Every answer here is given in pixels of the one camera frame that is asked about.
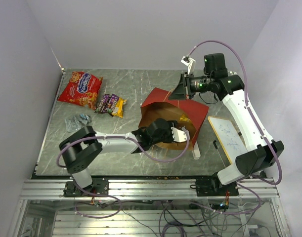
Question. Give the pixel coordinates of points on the small whiteboard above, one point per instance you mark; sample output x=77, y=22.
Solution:
x=228, y=137

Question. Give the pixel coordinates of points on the red paper bag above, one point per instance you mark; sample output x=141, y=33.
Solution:
x=157, y=105

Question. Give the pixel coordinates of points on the purple candy packet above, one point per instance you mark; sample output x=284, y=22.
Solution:
x=112, y=104

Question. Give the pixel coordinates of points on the clear blue snack packet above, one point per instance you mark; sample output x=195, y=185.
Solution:
x=84, y=119

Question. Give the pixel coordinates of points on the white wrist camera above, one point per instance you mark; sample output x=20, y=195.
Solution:
x=190, y=63
x=180, y=135

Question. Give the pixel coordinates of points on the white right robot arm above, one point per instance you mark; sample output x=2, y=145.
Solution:
x=261, y=150

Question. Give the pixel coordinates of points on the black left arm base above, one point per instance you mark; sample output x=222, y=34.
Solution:
x=99, y=186

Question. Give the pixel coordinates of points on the aluminium frame rail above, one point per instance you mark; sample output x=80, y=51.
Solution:
x=137, y=190

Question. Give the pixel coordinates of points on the yellow snack packet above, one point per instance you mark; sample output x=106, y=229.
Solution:
x=119, y=108

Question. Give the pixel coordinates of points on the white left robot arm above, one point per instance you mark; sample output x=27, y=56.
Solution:
x=81, y=148

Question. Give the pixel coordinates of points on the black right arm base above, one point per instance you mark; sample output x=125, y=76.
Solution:
x=210, y=186

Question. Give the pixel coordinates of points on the black marker pen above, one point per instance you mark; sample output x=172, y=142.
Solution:
x=221, y=152

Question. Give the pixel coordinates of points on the white eraser block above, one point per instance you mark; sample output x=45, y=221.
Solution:
x=196, y=152

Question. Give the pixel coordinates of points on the red cookie snack bag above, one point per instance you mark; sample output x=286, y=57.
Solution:
x=82, y=90

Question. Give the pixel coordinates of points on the purple M&M's packet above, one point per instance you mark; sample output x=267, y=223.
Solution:
x=102, y=103

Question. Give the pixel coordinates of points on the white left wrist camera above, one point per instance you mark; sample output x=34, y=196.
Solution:
x=180, y=135

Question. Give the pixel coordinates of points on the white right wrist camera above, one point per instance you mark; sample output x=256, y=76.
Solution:
x=190, y=63

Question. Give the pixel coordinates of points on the gold foil snack packet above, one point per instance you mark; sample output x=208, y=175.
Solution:
x=185, y=118

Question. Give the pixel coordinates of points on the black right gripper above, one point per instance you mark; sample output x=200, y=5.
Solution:
x=179, y=93

